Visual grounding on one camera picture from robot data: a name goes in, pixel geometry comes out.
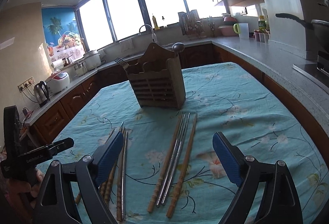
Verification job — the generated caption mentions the wooden chopstick group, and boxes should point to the wooden chopstick group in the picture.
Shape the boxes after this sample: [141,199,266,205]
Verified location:
[116,127,127,222]

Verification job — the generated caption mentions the steel chopstick group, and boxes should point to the steel chopstick group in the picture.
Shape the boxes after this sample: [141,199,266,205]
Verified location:
[121,128,128,221]

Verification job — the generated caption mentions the lower wooden base cabinets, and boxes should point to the lower wooden base cabinets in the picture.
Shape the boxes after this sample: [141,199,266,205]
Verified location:
[28,42,328,162]

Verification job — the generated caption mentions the steel electric kettle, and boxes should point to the steel electric kettle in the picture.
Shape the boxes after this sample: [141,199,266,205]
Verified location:
[34,81,50,108]

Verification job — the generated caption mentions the white red rice cooker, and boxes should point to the white red rice cooker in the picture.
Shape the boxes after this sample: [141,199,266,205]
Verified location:
[46,71,70,95]

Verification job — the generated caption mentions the teal floral tablecloth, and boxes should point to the teal floral tablecloth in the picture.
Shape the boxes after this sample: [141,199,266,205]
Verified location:
[37,61,329,224]

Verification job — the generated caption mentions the small blender jar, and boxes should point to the small blender jar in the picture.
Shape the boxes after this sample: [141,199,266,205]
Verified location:
[74,63,88,77]

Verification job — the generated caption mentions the white slow cooker pot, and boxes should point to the white slow cooker pot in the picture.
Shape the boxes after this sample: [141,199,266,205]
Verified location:
[83,50,102,71]

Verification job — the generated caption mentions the tropical fruit poster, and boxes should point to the tropical fruit poster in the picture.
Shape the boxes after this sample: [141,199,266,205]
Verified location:
[41,7,85,62]

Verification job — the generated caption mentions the metal fork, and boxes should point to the metal fork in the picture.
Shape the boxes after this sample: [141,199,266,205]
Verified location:
[114,58,129,70]

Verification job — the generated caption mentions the wooden utensil holder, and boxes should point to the wooden utensil holder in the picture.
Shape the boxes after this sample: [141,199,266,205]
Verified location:
[125,42,186,110]

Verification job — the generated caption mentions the pink basin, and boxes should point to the pink basin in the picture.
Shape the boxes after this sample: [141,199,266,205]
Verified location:
[218,16,237,36]

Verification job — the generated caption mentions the black frying pan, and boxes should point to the black frying pan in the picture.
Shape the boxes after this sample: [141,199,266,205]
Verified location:
[276,13,329,52]

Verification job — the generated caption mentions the dark ladle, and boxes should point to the dark ladle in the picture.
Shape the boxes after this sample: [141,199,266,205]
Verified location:
[171,42,185,57]

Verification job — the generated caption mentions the chrome sink faucet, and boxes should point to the chrome sink faucet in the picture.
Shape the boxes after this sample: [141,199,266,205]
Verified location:
[138,24,158,43]

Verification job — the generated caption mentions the yellow dish soap bottle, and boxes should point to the yellow dish soap bottle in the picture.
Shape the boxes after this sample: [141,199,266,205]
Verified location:
[152,15,160,30]

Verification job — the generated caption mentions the dish drying rack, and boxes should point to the dish drying rack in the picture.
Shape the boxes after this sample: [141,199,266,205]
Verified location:
[178,9,205,38]

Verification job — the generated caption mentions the wall power socket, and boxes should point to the wall power socket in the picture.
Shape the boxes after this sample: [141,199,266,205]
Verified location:
[18,77,35,92]

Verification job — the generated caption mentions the white cup green handle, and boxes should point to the white cup green handle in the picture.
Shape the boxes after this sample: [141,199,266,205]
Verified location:
[233,23,249,39]

